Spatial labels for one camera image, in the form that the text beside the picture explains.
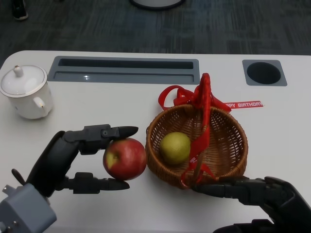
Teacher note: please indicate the wicker basket with red ribbon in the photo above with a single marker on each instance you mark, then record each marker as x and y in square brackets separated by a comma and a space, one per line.
[202, 97]

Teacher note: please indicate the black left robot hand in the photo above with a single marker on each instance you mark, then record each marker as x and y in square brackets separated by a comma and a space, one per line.
[53, 160]

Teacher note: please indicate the brown wicker basket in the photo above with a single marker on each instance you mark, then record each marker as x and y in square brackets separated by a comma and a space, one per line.
[226, 145]

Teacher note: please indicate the red apple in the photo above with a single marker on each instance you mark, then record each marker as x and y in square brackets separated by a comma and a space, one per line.
[126, 159]

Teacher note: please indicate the grey round table cup holder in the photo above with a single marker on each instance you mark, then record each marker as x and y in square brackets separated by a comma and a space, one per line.
[264, 72]

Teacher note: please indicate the yellow-green pear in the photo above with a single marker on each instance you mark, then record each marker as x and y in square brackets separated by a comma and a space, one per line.
[173, 148]

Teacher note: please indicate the white round base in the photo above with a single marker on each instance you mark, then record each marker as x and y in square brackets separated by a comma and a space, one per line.
[155, 3]

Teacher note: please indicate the black shoe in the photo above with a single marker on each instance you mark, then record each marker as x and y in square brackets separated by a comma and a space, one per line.
[20, 11]

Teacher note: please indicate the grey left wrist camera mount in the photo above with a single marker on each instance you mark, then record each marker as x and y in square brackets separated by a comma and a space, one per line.
[24, 211]

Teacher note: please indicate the grey long table slot tray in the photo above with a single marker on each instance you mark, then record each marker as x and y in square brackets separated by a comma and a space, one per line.
[121, 72]

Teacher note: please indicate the white lidded teacup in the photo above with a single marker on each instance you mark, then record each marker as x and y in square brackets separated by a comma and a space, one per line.
[26, 92]

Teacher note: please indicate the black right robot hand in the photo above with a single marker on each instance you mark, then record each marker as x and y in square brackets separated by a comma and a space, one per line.
[279, 201]

